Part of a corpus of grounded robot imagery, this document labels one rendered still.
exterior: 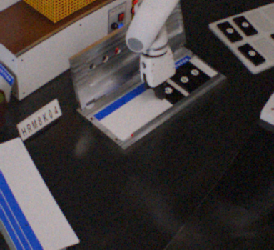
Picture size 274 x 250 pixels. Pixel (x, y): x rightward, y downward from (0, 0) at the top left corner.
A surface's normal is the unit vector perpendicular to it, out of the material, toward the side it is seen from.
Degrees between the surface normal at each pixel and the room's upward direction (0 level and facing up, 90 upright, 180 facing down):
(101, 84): 75
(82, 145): 0
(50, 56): 90
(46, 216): 0
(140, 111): 0
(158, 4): 41
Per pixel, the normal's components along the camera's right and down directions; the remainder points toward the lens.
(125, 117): 0.04, -0.68
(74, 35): 0.69, 0.55
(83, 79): 0.68, 0.36
